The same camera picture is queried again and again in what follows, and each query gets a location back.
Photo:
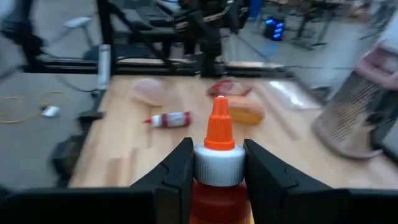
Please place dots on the red food colouring bottle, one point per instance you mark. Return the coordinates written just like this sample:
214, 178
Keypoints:
172, 119

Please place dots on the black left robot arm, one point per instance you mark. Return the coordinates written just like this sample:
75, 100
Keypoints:
206, 40

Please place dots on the red snack packet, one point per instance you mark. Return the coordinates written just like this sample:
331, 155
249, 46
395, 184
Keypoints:
227, 88

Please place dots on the orange food colouring bottle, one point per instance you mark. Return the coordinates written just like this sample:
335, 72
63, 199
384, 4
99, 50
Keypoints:
219, 174

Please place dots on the pink sugared bun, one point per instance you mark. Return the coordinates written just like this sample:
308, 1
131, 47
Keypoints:
149, 91

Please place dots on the silver aluminium profile post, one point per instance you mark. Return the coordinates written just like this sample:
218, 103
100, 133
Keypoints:
104, 67

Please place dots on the golden bread loaf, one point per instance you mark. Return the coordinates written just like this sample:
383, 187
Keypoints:
245, 112

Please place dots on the steel box grater pink trim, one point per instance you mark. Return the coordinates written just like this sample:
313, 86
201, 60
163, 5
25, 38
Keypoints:
351, 115

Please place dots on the small white object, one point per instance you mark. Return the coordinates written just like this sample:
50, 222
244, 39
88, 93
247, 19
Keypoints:
50, 111

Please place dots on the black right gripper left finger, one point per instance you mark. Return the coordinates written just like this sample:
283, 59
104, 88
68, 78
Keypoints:
168, 186

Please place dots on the blue bin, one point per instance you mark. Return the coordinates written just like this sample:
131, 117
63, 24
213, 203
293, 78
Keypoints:
255, 7

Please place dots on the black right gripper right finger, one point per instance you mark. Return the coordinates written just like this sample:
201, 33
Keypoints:
273, 189

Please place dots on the clear plastic container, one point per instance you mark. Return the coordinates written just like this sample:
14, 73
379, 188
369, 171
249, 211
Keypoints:
292, 95

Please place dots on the black computer with blue lights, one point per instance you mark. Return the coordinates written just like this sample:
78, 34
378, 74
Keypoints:
274, 29

